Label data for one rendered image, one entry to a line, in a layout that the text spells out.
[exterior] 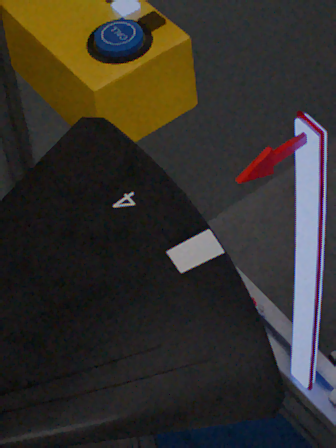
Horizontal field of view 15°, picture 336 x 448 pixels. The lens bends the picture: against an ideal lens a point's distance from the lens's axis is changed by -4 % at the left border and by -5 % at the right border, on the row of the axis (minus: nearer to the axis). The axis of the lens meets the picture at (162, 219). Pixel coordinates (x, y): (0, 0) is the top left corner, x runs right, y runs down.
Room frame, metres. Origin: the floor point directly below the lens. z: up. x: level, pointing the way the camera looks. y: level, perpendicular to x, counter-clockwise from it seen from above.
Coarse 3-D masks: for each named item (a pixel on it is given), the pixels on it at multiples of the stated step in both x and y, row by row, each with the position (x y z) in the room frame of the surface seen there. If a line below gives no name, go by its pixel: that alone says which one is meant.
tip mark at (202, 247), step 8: (208, 232) 0.47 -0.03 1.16; (192, 240) 0.46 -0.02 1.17; (200, 240) 0.46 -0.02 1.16; (208, 240) 0.46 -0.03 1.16; (176, 248) 0.45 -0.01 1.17; (184, 248) 0.45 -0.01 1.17; (192, 248) 0.45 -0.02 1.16; (200, 248) 0.46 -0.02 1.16; (208, 248) 0.46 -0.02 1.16; (216, 248) 0.46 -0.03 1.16; (176, 256) 0.45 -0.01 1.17; (184, 256) 0.45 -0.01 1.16; (192, 256) 0.45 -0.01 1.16; (200, 256) 0.45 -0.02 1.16; (208, 256) 0.45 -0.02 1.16; (176, 264) 0.44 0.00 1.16; (184, 264) 0.44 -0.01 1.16; (192, 264) 0.44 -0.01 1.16
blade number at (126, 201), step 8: (128, 184) 0.50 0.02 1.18; (112, 192) 0.49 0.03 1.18; (120, 192) 0.49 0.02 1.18; (128, 192) 0.49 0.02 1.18; (136, 192) 0.49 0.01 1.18; (104, 200) 0.49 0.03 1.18; (112, 200) 0.49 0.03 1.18; (120, 200) 0.49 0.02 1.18; (128, 200) 0.49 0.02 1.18; (136, 200) 0.49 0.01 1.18; (144, 200) 0.49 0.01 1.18; (104, 208) 0.48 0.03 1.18; (112, 208) 0.48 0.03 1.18; (120, 208) 0.48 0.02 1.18; (128, 208) 0.48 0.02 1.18; (136, 208) 0.48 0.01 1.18; (144, 208) 0.48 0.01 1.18; (112, 216) 0.48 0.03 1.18; (120, 216) 0.48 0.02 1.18; (128, 216) 0.48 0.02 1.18
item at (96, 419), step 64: (64, 192) 0.49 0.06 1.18; (0, 256) 0.45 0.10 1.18; (64, 256) 0.45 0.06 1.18; (128, 256) 0.45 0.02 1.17; (0, 320) 0.41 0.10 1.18; (64, 320) 0.40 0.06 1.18; (128, 320) 0.41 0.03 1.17; (192, 320) 0.41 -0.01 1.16; (256, 320) 0.41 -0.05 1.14; (0, 384) 0.36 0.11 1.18; (64, 384) 0.36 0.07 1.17; (128, 384) 0.37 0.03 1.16; (192, 384) 0.37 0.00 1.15; (256, 384) 0.37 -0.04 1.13
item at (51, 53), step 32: (32, 0) 0.81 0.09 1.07; (64, 0) 0.81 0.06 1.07; (96, 0) 0.80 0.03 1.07; (32, 32) 0.77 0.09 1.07; (64, 32) 0.76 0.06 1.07; (160, 32) 0.75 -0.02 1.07; (32, 64) 0.78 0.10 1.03; (64, 64) 0.72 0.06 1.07; (96, 64) 0.72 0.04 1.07; (128, 64) 0.71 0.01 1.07; (160, 64) 0.72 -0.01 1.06; (192, 64) 0.74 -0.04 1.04; (64, 96) 0.73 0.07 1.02; (96, 96) 0.69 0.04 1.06; (128, 96) 0.70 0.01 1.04; (160, 96) 0.72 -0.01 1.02; (192, 96) 0.73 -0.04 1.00; (128, 128) 0.70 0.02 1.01
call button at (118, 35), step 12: (108, 24) 0.75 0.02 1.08; (120, 24) 0.75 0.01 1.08; (132, 24) 0.75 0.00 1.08; (96, 36) 0.74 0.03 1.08; (108, 36) 0.74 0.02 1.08; (120, 36) 0.74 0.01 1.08; (132, 36) 0.73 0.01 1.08; (96, 48) 0.74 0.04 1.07; (108, 48) 0.72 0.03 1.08; (120, 48) 0.72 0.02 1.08; (132, 48) 0.72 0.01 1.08
